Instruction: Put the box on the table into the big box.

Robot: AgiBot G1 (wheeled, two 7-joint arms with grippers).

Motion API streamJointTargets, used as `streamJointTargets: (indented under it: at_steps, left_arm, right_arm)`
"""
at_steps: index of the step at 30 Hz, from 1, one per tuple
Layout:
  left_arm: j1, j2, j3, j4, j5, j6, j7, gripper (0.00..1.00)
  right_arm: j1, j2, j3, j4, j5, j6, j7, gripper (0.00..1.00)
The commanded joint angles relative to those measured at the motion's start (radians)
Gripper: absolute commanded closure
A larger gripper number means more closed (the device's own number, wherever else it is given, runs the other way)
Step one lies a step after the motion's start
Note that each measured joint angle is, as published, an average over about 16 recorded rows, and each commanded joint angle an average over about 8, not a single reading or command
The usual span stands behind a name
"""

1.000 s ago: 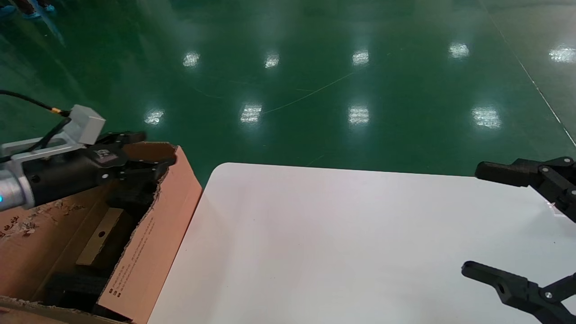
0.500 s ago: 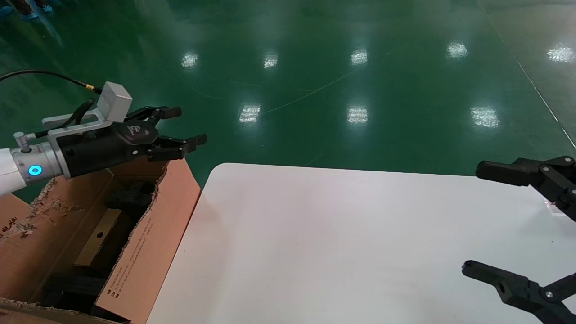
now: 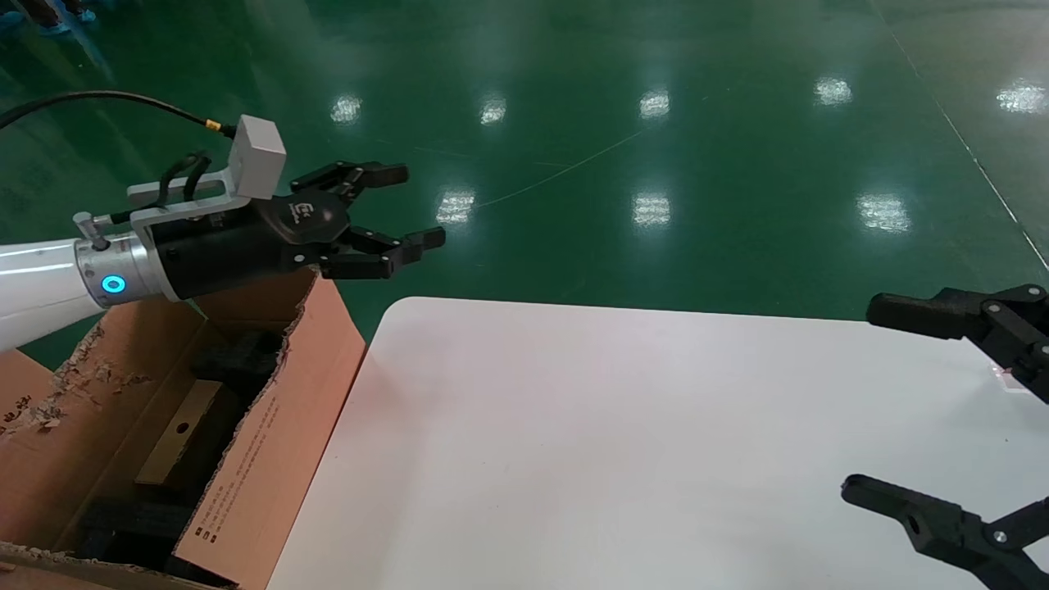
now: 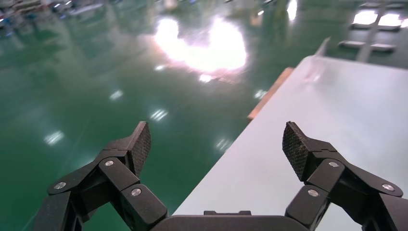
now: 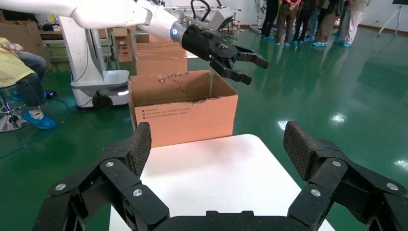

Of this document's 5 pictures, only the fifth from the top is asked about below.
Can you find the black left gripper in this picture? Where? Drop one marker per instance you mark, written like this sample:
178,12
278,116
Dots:
204,43

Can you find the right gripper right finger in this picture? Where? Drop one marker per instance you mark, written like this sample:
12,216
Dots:
338,185

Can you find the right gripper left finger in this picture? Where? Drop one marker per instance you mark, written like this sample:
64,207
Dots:
108,181

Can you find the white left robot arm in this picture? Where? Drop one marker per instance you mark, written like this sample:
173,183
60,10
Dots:
95,14

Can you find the big open cardboard box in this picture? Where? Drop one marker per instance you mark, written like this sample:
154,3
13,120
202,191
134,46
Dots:
185,121

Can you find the plain closed cardboard box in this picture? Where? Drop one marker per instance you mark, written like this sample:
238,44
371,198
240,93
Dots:
159,62

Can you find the person in black clothes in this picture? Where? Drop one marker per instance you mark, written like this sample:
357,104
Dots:
271,16

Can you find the person in brown trousers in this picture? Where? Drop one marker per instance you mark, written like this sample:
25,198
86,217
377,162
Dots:
288,22

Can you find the person in dark trousers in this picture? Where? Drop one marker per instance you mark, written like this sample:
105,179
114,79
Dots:
307,22

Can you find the person in khaki trousers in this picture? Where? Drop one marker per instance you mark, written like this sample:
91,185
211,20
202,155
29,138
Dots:
326,25

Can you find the white robot body with base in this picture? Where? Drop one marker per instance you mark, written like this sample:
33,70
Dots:
92,83

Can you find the chrome stool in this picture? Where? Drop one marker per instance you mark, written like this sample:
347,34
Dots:
8,119

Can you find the person in white trousers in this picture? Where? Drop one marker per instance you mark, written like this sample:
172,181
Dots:
353,19

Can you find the stack of small cartons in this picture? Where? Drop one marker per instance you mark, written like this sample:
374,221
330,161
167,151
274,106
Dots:
123,47

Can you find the seated person yellow shirt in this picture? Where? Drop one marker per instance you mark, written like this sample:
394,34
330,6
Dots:
19,70

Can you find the white tripod stand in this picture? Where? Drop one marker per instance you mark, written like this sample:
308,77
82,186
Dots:
396,14

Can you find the large brown carton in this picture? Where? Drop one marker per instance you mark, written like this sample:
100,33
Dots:
22,33

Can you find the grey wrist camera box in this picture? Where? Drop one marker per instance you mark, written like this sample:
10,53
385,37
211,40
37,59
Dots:
221,17

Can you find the silver camera mount bracket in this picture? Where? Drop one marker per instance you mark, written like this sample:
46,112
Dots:
197,21

